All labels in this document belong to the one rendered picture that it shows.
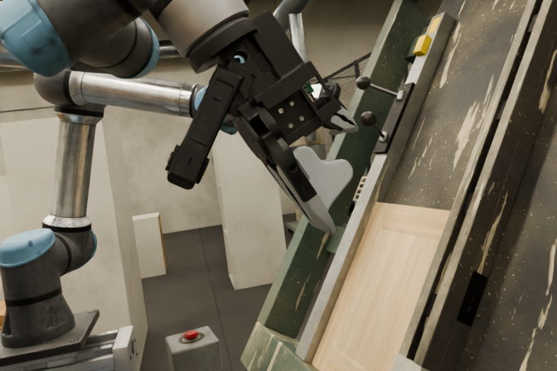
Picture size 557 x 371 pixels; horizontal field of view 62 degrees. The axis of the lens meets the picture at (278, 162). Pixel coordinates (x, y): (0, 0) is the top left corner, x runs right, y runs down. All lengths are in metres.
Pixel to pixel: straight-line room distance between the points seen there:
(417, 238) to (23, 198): 2.70
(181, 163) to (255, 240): 4.39
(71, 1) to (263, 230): 4.43
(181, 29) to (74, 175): 0.87
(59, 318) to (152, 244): 4.77
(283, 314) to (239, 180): 3.41
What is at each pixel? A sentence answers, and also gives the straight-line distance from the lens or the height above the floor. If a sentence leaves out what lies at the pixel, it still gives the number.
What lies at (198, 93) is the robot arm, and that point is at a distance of 0.96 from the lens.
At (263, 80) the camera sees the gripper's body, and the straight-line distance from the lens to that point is 0.43.
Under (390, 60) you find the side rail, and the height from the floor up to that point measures 1.61.
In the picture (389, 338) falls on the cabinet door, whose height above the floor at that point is 1.00.
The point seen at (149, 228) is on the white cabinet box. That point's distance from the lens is 5.91.
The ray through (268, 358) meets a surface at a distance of 1.28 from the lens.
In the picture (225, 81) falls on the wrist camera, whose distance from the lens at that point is 0.41.
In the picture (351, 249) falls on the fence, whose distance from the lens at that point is 1.14.
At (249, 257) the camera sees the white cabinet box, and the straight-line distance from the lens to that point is 4.81.
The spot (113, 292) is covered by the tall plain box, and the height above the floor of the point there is 0.58.
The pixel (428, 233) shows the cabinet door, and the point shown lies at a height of 1.19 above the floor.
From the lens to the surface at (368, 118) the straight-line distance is 1.11.
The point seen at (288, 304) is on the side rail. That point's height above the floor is 0.95.
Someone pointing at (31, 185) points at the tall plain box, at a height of 1.35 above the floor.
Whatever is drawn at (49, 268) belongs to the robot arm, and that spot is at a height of 1.19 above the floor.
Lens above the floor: 1.40
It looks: 2 degrees down
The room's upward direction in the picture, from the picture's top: 7 degrees counter-clockwise
